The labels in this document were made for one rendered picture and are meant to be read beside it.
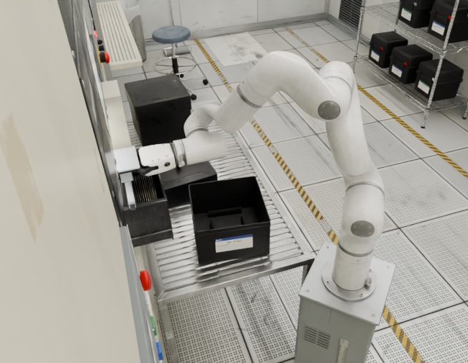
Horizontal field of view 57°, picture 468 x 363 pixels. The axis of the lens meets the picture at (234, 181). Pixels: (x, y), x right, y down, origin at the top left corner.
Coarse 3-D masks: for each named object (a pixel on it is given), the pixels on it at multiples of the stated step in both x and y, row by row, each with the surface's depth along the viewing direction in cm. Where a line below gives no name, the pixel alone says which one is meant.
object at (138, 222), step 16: (128, 160) 130; (128, 176) 133; (144, 176) 149; (160, 176) 139; (128, 192) 130; (144, 192) 152; (160, 192) 153; (128, 208) 128; (144, 208) 131; (160, 208) 133; (128, 224) 132; (144, 224) 134; (160, 224) 136; (144, 240) 138; (160, 240) 147
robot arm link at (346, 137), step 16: (336, 64) 114; (352, 80) 113; (352, 96) 116; (352, 112) 117; (336, 128) 118; (352, 128) 116; (336, 144) 118; (352, 144) 117; (336, 160) 122; (352, 160) 119; (368, 160) 122; (352, 176) 130; (368, 176) 130
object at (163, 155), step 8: (160, 144) 136; (168, 144) 136; (144, 152) 133; (152, 152) 132; (160, 152) 132; (168, 152) 132; (144, 160) 130; (152, 160) 130; (160, 160) 130; (168, 160) 131; (160, 168) 131; (168, 168) 132
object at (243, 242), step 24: (192, 192) 176; (216, 192) 179; (240, 192) 181; (192, 216) 159; (216, 216) 182; (240, 216) 182; (264, 216) 166; (216, 240) 157; (240, 240) 159; (264, 240) 161
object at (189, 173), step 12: (180, 168) 193; (192, 168) 194; (204, 168) 194; (168, 180) 188; (180, 180) 188; (192, 180) 187; (204, 180) 189; (216, 180) 192; (168, 192) 185; (180, 192) 188; (168, 204) 188
